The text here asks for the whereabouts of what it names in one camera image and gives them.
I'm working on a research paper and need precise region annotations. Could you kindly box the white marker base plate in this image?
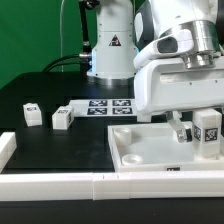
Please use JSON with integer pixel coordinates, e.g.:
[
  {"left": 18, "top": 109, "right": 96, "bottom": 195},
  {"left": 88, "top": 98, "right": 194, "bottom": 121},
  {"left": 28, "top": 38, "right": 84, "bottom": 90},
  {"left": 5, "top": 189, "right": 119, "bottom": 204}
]
[{"left": 69, "top": 99, "right": 137, "bottom": 117}]

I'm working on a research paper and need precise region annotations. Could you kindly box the white square tabletop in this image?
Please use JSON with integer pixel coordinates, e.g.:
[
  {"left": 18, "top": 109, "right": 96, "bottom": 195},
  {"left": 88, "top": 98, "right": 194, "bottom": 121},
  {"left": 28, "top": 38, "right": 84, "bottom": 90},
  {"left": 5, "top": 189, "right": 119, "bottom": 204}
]
[{"left": 108, "top": 123, "right": 224, "bottom": 172}]

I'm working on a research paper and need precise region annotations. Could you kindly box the white left fence piece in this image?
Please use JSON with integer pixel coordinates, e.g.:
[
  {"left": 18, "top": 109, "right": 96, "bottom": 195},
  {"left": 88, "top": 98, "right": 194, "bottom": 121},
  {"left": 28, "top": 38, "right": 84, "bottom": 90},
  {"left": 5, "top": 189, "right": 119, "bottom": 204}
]
[{"left": 0, "top": 132, "right": 17, "bottom": 173}]

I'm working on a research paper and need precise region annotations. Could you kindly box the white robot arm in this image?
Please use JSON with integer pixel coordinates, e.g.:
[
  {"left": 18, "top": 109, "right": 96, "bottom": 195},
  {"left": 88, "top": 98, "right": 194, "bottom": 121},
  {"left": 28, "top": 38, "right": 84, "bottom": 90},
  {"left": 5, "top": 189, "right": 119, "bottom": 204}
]
[{"left": 79, "top": 0, "right": 224, "bottom": 142}]

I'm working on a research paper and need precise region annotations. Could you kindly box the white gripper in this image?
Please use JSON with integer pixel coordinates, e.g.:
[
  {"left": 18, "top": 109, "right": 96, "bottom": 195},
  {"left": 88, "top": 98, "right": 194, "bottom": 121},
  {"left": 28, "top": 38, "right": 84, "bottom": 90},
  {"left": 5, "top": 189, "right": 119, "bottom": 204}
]
[{"left": 134, "top": 57, "right": 224, "bottom": 143}]

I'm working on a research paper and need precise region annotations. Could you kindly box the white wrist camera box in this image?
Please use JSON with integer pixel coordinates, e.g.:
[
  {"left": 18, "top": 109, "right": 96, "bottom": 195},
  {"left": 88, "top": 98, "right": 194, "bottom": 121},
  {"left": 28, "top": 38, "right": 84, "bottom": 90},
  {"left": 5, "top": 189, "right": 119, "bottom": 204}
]
[{"left": 133, "top": 29, "right": 194, "bottom": 69}]

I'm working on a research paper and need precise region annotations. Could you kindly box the grey thin cable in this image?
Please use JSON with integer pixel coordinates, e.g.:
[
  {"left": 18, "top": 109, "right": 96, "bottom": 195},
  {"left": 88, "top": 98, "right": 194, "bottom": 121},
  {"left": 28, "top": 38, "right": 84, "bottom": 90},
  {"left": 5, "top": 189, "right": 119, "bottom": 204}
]
[{"left": 59, "top": 0, "right": 66, "bottom": 73}]

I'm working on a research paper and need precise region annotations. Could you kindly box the white front fence rail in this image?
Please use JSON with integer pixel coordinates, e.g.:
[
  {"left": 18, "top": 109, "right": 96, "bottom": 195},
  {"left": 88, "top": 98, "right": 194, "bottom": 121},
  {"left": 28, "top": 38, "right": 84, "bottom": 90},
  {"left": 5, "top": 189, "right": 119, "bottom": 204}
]
[{"left": 0, "top": 171, "right": 224, "bottom": 201}]

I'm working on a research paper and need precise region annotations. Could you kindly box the black cable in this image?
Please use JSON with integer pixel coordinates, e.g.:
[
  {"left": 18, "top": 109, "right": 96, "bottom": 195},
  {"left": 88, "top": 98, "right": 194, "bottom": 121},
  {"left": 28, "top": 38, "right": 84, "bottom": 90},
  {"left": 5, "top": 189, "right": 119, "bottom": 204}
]
[{"left": 41, "top": 0, "right": 101, "bottom": 73}]

